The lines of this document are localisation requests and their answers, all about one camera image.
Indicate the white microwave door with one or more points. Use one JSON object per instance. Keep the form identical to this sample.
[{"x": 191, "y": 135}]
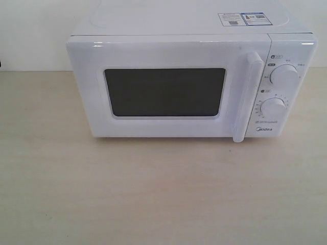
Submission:
[{"x": 169, "y": 85}]

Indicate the white microwave oven body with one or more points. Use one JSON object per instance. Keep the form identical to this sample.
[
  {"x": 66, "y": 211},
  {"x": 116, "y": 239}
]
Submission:
[{"x": 291, "y": 42}]

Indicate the lower white timer knob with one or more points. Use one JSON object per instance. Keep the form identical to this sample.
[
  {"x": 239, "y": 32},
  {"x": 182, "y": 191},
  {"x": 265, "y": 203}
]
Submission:
[{"x": 273, "y": 107}]

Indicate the white label sticker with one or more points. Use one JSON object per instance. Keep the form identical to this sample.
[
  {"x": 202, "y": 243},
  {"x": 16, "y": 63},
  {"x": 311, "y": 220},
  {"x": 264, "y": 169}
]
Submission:
[{"x": 231, "y": 19}]

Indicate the upper white power knob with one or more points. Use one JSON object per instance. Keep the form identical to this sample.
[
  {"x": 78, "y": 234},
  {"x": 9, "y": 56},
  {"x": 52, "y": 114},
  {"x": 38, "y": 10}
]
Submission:
[{"x": 284, "y": 75}]

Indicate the blue bordered label sticker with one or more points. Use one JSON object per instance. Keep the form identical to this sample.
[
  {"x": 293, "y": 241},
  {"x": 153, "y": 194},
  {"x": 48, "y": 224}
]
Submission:
[{"x": 256, "y": 19}]

